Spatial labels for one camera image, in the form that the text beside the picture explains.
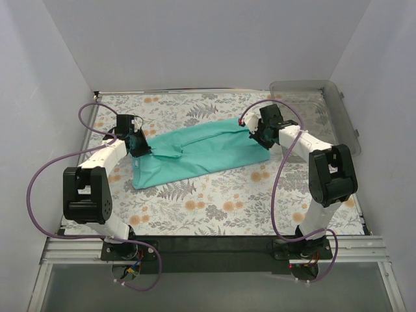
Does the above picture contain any clear plastic bin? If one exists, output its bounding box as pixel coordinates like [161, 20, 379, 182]
[270, 80, 361, 157]

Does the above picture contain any teal t shirt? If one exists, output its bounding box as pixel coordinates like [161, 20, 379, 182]
[132, 118, 270, 190]

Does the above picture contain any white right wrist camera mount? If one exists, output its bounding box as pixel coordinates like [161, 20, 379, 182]
[239, 112, 260, 135]

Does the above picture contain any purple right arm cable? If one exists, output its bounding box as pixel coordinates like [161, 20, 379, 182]
[239, 99, 341, 284]

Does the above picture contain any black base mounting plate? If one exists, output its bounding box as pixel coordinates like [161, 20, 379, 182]
[100, 236, 335, 274]

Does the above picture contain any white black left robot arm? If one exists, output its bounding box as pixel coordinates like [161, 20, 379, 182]
[63, 114, 151, 260]

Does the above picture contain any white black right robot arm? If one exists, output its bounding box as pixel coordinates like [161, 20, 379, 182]
[239, 100, 358, 259]

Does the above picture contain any floral patterned table mat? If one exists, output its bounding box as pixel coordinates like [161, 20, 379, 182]
[94, 92, 311, 235]

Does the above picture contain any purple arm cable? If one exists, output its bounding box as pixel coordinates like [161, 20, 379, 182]
[26, 102, 163, 291]
[239, 99, 341, 284]

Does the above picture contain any aluminium frame rail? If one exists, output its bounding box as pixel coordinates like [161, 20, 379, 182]
[41, 235, 390, 264]

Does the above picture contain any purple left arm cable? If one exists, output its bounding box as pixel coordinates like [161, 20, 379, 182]
[26, 102, 163, 291]

